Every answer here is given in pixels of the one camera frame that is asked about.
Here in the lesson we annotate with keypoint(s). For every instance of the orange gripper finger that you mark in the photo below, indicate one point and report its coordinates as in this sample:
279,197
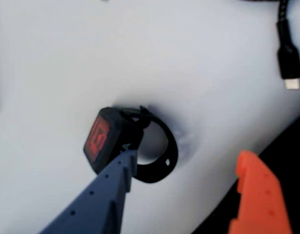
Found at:
259,195

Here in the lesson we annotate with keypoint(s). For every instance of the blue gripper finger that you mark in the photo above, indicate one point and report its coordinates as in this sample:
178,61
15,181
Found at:
98,202

